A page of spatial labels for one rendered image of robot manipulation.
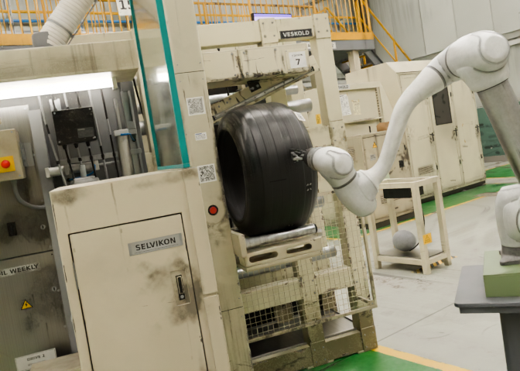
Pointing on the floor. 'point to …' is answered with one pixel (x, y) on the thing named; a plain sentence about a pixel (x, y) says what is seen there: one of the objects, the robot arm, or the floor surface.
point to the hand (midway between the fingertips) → (295, 152)
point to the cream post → (189, 32)
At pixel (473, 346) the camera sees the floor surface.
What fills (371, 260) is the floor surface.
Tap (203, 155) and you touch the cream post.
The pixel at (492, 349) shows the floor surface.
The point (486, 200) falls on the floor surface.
